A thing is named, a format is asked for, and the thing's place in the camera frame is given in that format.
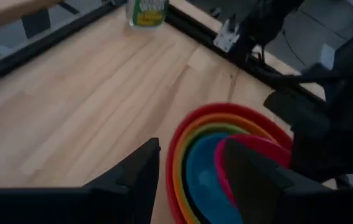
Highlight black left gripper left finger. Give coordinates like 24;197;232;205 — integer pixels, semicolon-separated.
81;138;161;224

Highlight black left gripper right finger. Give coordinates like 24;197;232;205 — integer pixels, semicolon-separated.
223;138;336;224

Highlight small pink plastic bowl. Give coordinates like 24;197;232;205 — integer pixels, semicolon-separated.
214;134;293;208

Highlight blue plastic bowl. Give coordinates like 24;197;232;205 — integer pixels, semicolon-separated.
185;133;244;224

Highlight green plastic bowl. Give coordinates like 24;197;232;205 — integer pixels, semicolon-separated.
180;122;252;224

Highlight orange plastic bowl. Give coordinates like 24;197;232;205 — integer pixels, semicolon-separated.
172;112;279;224

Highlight large red plastic bowl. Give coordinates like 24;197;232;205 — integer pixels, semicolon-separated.
165;102;294;224

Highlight Simple Green spray bottle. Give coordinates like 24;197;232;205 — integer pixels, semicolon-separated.
125;0;169;29

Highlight silver metal corner bracket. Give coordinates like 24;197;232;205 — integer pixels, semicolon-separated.
212;14;240;53

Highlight black aluminium frame rail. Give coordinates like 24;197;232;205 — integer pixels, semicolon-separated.
166;4;328;105
0;0;128;91

